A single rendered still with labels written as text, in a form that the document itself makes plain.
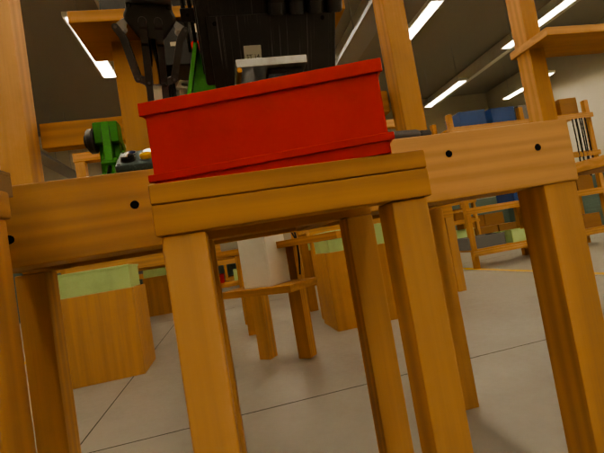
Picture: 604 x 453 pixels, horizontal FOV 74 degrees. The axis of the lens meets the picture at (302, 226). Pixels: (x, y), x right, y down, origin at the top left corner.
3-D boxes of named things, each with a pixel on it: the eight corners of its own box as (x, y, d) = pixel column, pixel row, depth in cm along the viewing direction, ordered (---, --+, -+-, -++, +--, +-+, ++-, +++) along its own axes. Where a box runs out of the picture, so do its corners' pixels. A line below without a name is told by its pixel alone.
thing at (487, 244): (620, 241, 595) (589, 93, 606) (475, 269, 546) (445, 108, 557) (587, 242, 648) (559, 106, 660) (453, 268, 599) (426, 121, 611)
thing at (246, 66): (308, 66, 90) (306, 54, 90) (236, 73, 87) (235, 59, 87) (284, 124, 128) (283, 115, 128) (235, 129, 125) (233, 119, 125)
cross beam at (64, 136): (390, 111, 162) (386, 90, 163) (41, 148, 138) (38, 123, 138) (386, 115, 167) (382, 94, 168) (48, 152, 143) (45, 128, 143)
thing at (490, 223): (498, 240, 1060) (492, 212, 1064) (521, 238, 982) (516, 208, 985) (459, 247, 1032) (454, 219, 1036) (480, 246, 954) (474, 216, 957)
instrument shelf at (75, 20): (345, 8, 139) (343, -3, 140) (67, 22, 123) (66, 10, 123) (328, 45, 164) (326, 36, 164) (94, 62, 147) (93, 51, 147)
